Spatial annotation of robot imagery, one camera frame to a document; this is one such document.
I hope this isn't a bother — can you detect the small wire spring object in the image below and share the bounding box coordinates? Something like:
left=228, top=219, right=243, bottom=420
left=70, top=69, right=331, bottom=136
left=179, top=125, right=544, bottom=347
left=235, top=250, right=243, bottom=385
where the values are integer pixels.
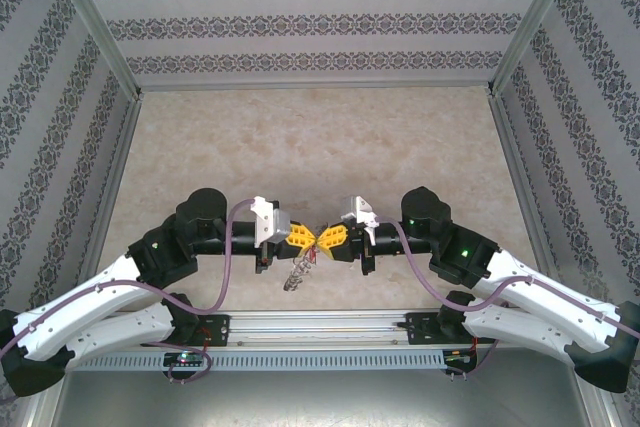
left=281, top=245, right=321, bottom=294

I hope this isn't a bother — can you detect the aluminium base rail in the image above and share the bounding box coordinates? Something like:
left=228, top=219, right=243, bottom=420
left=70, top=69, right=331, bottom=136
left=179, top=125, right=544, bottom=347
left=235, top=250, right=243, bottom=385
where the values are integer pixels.
left=227, top=310, right=409, bottom=348

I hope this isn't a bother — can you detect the grey slotted cable duct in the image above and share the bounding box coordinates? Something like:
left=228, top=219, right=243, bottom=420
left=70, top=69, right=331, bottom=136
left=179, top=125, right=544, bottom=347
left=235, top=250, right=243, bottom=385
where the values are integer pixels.
left=74, top=346, right=447, bottom=374

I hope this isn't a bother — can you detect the thin purple base cable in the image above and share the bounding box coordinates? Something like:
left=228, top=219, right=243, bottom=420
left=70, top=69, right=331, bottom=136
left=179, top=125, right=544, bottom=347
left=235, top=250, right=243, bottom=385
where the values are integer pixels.
left=444, top=336, right=502, bottom=383
left=167, top=343, right=216, bottom=386

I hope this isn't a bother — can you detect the aluminium frame profile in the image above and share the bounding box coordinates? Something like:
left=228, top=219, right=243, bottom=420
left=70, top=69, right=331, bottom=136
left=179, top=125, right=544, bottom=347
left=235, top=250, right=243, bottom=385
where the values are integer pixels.
left=39, top=0, right=144, bottom=98
left=487, top=0, right=586, bottom=98

